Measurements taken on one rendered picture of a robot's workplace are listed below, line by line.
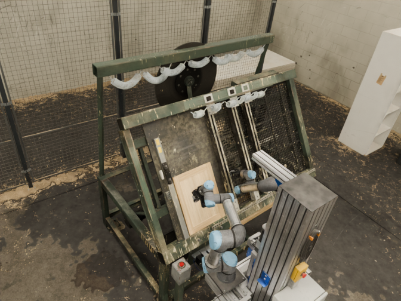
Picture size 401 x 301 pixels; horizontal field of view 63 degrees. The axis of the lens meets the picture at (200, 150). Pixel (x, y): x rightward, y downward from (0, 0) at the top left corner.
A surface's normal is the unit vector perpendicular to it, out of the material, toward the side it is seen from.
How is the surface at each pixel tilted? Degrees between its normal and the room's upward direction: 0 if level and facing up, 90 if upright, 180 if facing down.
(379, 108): 90
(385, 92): 90
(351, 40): 90
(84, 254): 0
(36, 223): 0
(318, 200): 0
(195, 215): 56
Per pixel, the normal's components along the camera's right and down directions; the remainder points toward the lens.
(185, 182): 0.56, -0.03
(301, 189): 0.09, -0.80
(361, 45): -0.81, 0.29
